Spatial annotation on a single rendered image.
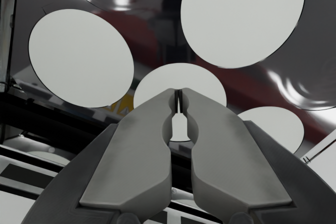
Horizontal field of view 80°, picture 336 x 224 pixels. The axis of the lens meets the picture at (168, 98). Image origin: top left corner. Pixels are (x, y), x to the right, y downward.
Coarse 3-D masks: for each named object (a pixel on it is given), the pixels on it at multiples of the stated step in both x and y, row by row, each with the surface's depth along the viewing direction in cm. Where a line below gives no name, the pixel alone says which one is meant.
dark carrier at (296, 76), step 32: (32, 0) 17; (64, 0) 17; (96, 0) 17; (128, 0) 17; (160, 0) 17; (320, 0) 16; (128, 32) 18; (160, 32) 18; (320, 32) 18; (160, 64) 20; (256, 64) 19; (288, 64) 19; (320, 64) 19; (32, 96) 22; (128, 96) 21; (256, 96) 21; (288, 96) 21; (320, 96) 21; (320, 128) 23
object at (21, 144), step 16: (0, 96) 25; (16, 96) 25; (48, 112) 26; (64, 112) 27; (0, 128) 21; (16, 128) 22; (80, 128) 28; (96, 128) 27; (0, 144) 20; (16, 144) 20; (32, 144) 21; (48, 144) 22; (64, 144) 23; (32, 160) 21; (48, 160) 21; (64, 160) 21; (176, 160) 30; (176, 192) 25; (192, 192) 26; (176, 208) 25; (192, 208) 24
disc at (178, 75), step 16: (176, 64) 20; (192, 64) 19; (144, 80) 20; (160, 80) 20; (176, 80) 20; (192, 80) 20; (208, 80) 20; (144, 96) 21; (208, 96) 21; (224, 96) 21; (176, 128) 24
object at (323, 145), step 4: (332, 132) 23; (328, 136) 24; (332, 136) 23; (324, 140) 24; (328, 140) 24; (332, 140) 24; (320, 144) 24; (324, 144) 24; (328, 144) 24; (312, 148) 25; (316, 148) 25; (320, 148) 24; (324, 148) 24; (308, 152) 25; (312, 152) 25; (316, 152) 25; (320, 152) 25; (304, 156) 25; (308, 156) 25; (312, 156) 25; (316, 156) 25; (304, 160) 25
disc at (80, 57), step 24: (48, 24) 18; (72, 24) 18; (96, 24) 18; (48, 48) 19; (72, 48) 19; (96, 48) 19; (120, 48) 19; (48, 72) 20; (72, 72) 20; (96, 72) 20; (120, 72) 20; (72, 96) 22; (96, 96) 22; (120, 96) 22
